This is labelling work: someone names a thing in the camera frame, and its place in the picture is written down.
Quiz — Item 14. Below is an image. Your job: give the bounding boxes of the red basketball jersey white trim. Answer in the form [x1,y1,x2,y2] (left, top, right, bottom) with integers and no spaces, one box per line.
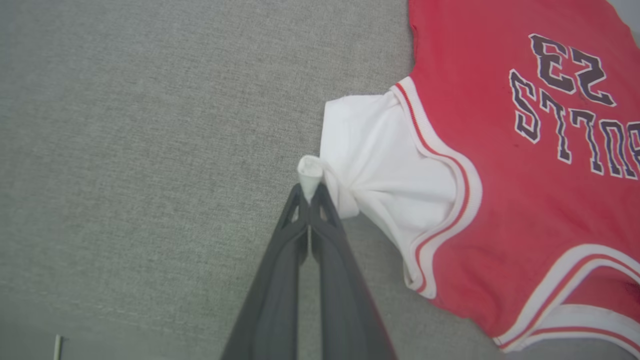
[297,0,640,354]

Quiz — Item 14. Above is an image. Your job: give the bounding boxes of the grey fabric sofa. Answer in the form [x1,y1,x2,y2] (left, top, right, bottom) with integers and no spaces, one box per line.
[0,0,640,360]

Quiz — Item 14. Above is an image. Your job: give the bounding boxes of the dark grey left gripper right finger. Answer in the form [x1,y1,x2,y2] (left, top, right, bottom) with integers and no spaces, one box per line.
[310,183,399,360]

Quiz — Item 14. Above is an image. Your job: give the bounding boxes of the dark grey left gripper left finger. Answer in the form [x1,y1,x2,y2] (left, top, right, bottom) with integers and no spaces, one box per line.
[220,184,311,360]

